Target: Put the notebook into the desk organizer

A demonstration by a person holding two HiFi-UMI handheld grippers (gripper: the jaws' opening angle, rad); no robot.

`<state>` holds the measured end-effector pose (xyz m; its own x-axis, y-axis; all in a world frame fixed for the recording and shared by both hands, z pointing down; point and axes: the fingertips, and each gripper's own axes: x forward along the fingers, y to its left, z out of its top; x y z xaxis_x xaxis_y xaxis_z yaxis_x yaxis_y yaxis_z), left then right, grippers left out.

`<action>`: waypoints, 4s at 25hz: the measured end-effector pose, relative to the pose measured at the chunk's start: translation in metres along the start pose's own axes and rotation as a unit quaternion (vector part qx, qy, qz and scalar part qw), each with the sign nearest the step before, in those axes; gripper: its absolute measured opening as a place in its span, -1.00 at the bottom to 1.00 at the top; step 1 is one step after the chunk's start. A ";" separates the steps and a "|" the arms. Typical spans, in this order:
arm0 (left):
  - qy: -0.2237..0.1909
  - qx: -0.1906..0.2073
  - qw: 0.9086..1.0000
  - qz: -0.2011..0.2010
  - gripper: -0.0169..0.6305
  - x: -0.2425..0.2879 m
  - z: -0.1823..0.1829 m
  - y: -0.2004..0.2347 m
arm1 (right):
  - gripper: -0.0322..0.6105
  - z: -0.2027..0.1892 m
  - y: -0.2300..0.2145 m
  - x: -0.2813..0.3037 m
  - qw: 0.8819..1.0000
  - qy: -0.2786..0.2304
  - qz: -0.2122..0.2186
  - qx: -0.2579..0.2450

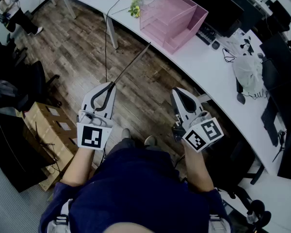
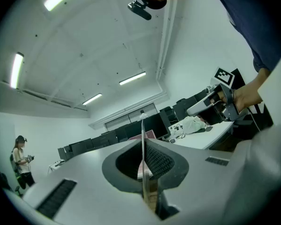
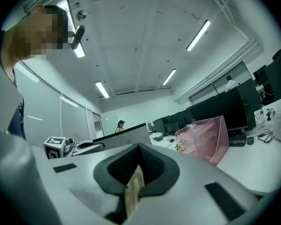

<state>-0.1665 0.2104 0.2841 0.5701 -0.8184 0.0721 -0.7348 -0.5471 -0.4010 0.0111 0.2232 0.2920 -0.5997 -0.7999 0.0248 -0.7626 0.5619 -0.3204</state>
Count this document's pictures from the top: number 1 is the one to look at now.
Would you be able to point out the black flat panel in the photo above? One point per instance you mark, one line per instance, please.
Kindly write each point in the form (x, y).
(14, 154)

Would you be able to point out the pink mesh desk tray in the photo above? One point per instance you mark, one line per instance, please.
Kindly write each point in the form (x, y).
(174, 21)

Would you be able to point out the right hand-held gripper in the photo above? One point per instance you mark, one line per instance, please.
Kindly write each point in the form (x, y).
(203, 132)

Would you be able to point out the artificial flower bunch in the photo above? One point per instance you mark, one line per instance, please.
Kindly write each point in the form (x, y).
(135, 10)

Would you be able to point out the person's left shoe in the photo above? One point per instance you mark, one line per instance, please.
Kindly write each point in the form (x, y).
(126, 133)

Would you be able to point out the large black monitor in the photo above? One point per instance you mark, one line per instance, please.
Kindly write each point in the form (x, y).
(215, 6)

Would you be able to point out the thin white board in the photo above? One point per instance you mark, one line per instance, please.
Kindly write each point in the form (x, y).
(143, 50)

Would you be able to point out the white desk leg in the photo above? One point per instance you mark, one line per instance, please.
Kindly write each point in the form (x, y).
(112, 33)
(69, 6)

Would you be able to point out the person's right forearm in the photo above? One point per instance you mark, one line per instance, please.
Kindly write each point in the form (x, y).
(196, 169)

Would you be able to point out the person's dark trousers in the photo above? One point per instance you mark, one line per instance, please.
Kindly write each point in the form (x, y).
(126, 144)

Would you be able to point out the person's navy shirt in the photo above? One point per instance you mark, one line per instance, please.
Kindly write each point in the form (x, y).
(135, 190)

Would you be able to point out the person's shoe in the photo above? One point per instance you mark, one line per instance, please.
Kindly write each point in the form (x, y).
(150, 141)
(126, 133)

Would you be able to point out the white plastic bag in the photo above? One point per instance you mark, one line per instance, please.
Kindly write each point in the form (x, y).
(249, 74)

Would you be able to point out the black office chair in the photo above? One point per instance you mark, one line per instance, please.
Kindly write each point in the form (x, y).
(2, 64)
(36, 79)
(232, 159)

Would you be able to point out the black computer mouse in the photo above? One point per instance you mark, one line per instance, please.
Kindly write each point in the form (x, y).
(241, 99)
(215, 45)

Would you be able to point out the person's head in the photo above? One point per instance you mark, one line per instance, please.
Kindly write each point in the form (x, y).
(131, 228)

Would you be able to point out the person's right shoe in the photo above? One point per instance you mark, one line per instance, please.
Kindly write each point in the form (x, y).
(150, 141)

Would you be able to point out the black keyboard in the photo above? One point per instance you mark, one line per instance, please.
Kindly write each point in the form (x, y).
(269, 122)
(206, 34)

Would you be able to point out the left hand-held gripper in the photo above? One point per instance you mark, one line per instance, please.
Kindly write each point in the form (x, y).
(91, 136)

